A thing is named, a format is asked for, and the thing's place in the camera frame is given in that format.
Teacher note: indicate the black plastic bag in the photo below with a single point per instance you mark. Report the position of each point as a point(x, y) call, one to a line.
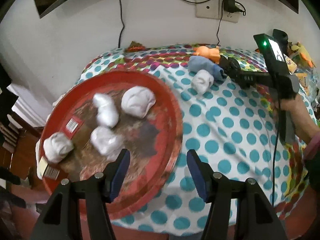
point(230, 66)

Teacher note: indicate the white towel sock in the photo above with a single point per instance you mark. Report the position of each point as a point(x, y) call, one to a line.
point(106, 142)

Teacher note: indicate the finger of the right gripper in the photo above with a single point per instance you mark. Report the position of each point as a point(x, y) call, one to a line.
point(246, 79)

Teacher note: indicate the colourful polka dot cloth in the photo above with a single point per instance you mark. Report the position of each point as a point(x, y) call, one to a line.
point(230, 128)

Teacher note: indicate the black clamp mount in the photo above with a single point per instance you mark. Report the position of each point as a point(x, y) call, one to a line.
point(280, 36)

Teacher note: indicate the yellow cartoon box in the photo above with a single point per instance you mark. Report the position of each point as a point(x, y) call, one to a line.
point(303, 79)
point(290, 64)

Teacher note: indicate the red barcode box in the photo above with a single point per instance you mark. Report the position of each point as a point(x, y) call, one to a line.
point(71, 126)

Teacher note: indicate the round red tray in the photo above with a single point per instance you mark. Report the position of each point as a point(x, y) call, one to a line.
point(91, 117)

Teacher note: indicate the clear plastic bag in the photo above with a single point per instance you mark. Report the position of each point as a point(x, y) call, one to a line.
point(107, 112)

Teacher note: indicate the orange rubber pig toy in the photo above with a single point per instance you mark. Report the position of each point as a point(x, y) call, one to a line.
point(213, 54)

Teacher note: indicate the person right hand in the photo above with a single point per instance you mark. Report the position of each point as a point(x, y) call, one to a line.
point(305, 128)

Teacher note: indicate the yellow plush toy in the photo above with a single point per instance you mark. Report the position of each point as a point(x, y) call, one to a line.
point(303, 54)

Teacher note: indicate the black plug with cable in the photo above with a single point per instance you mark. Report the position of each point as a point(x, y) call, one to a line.
point(241, 8)

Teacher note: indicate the cream small box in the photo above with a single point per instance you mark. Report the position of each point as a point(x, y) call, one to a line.
point(44, 170)

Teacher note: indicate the red candy wrapper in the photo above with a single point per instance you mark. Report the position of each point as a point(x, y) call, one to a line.
point(135, 47)

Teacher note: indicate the clear plastic bag ball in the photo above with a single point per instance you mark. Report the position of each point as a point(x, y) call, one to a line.
point(57, 147)

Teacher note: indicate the black power adapter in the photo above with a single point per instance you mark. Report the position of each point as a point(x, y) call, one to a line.
point(229, 6)

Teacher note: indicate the white wall socket plate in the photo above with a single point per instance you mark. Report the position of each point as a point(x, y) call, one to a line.
point(212, 10)

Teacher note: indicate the blue sock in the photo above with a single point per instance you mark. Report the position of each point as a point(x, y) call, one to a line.
point(197, 63)

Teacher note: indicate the white sock ball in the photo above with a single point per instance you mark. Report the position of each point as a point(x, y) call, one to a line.
point(202, 81)

